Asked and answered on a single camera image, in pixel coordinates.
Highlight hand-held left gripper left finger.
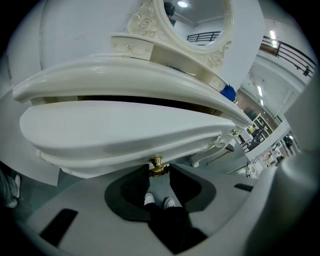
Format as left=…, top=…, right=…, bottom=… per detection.
left=13, top=163, right=176, bottom=256

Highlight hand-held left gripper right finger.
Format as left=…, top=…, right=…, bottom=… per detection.
left=168, top=162, right=260, bottom=249

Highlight wooden drawer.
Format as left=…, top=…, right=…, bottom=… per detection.
left=19, top=99, right=238, bottom=180

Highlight cream dressing table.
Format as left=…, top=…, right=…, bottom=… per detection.
left=11, top=0, right=256, bottom=181

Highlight floral seat cushion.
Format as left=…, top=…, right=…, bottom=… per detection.
left=246, top=159, right=264, bottom=180

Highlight person's right white shoe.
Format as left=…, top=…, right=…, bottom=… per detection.
left=163, top=196, right=176, bottom=210

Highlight person's white shoe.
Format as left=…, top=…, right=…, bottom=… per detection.
left=144, top=192, right=156, bottom=207
left=163, top=196, right=176, bottom=210

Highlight person's left white shoe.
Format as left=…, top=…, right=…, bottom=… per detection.
left=144, top=192, right=156, bottom=207

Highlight person's black trousers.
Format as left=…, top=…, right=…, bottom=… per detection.
left=144, top=163, right=210, bottom=254

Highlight blue cloth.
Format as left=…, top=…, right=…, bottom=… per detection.
left=219, top=84, right=237, bottom=103

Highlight black balcony railing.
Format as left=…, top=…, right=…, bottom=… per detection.
left=259, top=35, right=316, bottom=79

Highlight oval white framed mirror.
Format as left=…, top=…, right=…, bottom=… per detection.
left=126, top=0, right=236, bottom=71

